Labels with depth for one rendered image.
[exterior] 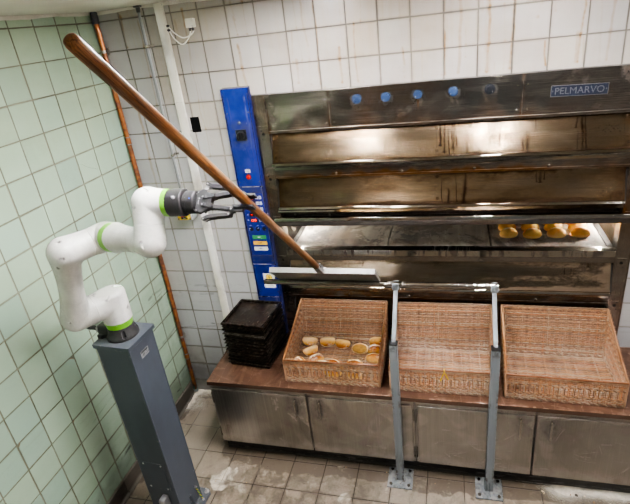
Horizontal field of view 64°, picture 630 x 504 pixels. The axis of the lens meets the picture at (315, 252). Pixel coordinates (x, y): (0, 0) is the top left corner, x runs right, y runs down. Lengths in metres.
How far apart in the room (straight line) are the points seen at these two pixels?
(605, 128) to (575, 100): 0.20
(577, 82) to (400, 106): 0.81
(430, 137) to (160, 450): 2.11
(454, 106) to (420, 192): 0.47
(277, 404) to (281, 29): 2.04
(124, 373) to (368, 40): 1.97
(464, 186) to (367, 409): 1.32
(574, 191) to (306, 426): 1.94
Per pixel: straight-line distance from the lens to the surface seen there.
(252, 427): 3.25
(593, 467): 3.14
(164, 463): 2.90
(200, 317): 3.60
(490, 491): 3.18
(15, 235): 2.60
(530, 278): 3.02
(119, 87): 1.07
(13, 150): 2.63
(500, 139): 2.71
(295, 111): 2.80
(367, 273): 2.47
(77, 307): 2.31
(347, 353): 3.10
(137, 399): 2.65
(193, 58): 2.94
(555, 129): 2.75
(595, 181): 2.86
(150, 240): 1.72
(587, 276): 3.07
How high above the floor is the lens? 2.45
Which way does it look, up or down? 25 degrees down
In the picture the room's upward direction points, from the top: 7 degrees counter-clockwise
